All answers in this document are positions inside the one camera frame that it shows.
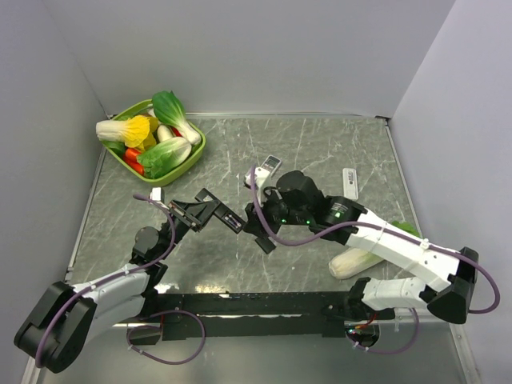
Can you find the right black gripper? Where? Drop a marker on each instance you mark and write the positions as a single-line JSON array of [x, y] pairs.
[[254, 225]]

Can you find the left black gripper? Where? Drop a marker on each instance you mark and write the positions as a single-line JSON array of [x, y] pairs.
[[197, 214]]

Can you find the black remote battery cover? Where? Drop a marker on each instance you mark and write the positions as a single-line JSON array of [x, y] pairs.
[[266, 245]]

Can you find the black slim remote control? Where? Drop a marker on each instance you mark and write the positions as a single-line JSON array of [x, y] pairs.
[[226, 215]]

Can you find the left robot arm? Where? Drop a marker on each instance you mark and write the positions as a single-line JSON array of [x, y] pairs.
[[67, 316]]

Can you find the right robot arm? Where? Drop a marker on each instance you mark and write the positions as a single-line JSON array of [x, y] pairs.
[[441, 280]]

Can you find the grey white remote control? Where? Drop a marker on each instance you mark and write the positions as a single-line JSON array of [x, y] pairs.
[[271, 164]]

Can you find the green lettuce cabbage toy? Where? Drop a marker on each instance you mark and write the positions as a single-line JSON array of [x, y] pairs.
[[164, 157]]

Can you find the green plastic basket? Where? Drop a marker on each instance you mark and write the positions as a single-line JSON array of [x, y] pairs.
[[142, 107]]

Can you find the orange carrot toy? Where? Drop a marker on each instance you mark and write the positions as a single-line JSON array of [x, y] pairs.
[[130, 157]]

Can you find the white napa cabbage toy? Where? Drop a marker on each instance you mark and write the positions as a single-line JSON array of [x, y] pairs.
[[352, 262]]

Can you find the white radish toy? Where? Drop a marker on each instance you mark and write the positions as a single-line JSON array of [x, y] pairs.
[[164, 133]]

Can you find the yellow napa cabbage toy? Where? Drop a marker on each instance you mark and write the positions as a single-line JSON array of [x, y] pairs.
[[136, 132]]

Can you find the black base bar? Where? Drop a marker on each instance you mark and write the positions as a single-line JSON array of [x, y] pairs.
[[172, 317]]

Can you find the green bok choy toy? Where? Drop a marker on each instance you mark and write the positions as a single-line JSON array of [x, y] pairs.
[[170, 111]]

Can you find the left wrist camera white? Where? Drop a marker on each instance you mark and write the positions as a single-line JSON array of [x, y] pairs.
[[157, 195]]

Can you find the aluminium rail frame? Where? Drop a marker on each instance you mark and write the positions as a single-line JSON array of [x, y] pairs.
[[401, 315]]

